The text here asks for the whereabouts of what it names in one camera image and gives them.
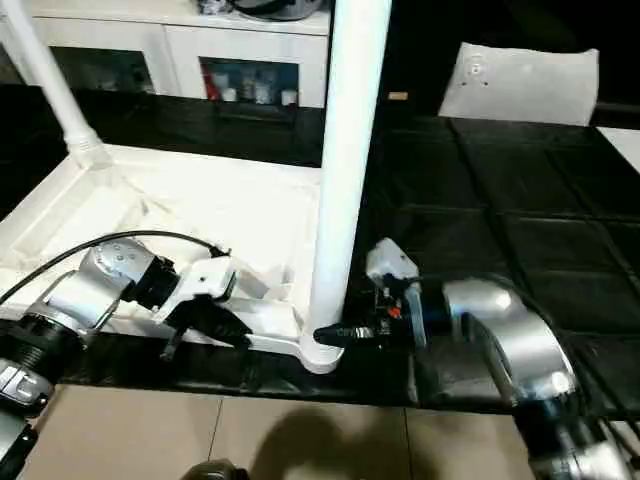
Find white bag with round fitting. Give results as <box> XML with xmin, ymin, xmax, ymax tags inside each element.
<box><xmin>437</xmin><ymin>40</ymin><xmax>602</xmax><ymax>128</ymax></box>

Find black box with gold label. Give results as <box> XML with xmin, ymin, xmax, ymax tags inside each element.
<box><xmin>377</xmin><ymin>0</ymin><xmax>465</xmax><ymax>120</ymax></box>

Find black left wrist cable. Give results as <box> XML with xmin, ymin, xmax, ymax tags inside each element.
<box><xmin>0</xmin><ymin>228</ymin><xmax>235</xmax><ymax>362</ymax></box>

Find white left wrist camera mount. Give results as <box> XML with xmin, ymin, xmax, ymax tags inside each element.
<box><xmin>151</xmin><ymin>256</ymin><xmax>240</xmax><ymax>332</ymax></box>

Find white plastic table top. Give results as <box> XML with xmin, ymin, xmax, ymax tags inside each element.
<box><xmin>0</xmin><ymin>141</ymin><xmax>347</xmax><ymax>377</ymax></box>

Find black table mat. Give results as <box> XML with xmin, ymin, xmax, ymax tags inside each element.
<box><xmin>0</xmin><ymin>81</ymin><xmax>640</xmax><ymax>422</ymax></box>

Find white flat board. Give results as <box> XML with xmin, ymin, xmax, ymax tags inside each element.
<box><xmin>596</xmin><ymin>125</ymin><xmax>640</xmax><ymax>177</ymax></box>

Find white plastic table leg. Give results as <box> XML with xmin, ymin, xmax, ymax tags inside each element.
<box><xmin>306</xmin><ymin>0</ymin><xmax>395</xmax><ymax>352</ymax></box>
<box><xmin>1</xmin><ymin>0</ymin><xmax>116</xmax><ymax>172</ymax></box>

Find white glass-door cabinet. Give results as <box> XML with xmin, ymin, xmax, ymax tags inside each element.
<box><xmin>0</xmin><ymin>0</ymin><xmax>335</xmax><ymax>110</ymax></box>

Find dark robot left foot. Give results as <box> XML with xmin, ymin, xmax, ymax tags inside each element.
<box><xmin>186</xmin><ymin>458</ymin><xmax>250</xmax><ymax>480</ymax></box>

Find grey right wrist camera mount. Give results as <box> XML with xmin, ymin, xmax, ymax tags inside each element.
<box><xmin>363</xmin><ymin>236</ymin><xmax>430</xmax><ymax>352</ymax></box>

